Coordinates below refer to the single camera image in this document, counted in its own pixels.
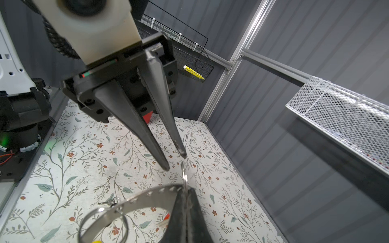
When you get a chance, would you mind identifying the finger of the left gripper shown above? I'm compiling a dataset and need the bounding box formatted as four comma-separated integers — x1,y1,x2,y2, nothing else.
93,81,170,171
138,51,187,159

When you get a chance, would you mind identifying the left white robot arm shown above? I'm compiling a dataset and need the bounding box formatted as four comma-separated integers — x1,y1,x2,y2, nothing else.
1,6,187,171

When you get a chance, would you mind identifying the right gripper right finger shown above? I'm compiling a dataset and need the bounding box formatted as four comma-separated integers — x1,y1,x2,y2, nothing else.
185,188,213,243

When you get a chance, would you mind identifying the black wire wall basket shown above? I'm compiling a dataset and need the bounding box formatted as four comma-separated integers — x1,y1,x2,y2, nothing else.
136,2,214,83

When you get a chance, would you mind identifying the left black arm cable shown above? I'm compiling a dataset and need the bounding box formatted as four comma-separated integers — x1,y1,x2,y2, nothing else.
20,0,82,60

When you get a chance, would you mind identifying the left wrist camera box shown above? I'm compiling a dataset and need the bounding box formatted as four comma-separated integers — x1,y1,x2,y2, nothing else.
34,1,141,65

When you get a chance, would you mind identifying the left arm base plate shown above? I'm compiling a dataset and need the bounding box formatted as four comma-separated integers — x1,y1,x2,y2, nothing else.
1,118,53,183

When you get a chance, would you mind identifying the yellow marker in basket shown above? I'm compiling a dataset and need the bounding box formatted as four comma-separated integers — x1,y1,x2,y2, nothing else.
183,65,205,80

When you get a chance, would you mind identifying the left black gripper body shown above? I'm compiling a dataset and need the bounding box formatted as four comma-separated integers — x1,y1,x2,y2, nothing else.
61,32,177,123

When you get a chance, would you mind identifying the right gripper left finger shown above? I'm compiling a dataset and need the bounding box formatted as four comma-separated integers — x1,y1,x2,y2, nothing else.
160,189,187,243

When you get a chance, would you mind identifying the white mesh wall basket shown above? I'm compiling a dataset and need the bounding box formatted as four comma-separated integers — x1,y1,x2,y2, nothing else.
286,76,389,175

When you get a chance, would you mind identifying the red pencil cup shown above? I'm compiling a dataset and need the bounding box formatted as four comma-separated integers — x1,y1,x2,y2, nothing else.
143,111,154,124

